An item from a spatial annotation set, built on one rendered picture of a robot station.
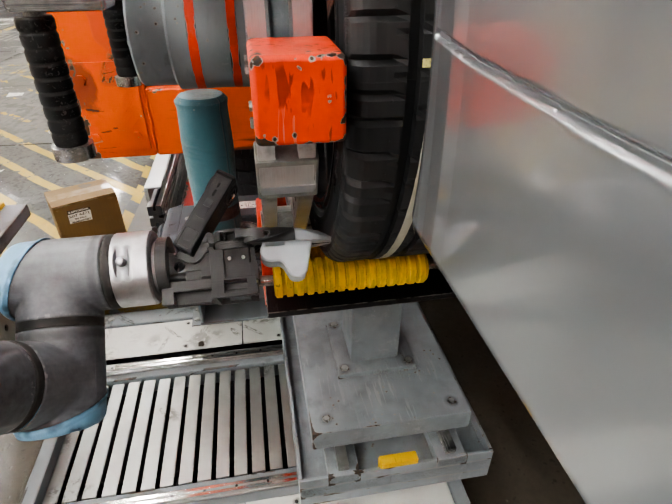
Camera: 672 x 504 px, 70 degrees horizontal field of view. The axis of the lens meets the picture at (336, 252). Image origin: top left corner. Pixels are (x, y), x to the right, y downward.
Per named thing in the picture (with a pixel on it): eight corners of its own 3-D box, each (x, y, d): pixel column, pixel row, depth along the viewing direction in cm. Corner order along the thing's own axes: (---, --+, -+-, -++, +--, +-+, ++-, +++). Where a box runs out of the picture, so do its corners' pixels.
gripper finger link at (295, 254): (336, 275, 61) (262, 283, 59) (330, 230, 62) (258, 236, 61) (339, 271, 58) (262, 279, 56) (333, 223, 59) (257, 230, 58)
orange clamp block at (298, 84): (330, 111, 47) (347, 143, 40) (249, 115, 46) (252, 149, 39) (329, 34, 44) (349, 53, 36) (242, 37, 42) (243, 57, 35)
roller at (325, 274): (442, 287, 78) (446, 258, 75) (259, 307, 74) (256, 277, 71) (430, 268, 83) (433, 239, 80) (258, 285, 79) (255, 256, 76)
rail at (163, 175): (187, 254, 144) (174, 187, 132) (155, 257, 143) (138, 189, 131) (216, 72, 349) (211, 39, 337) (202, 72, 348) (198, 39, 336)
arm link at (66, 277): (29, 329, 60) (28, 250, 61) (134, 317, 61) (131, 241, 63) (-16, 324, 50) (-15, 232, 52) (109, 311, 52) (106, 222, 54)
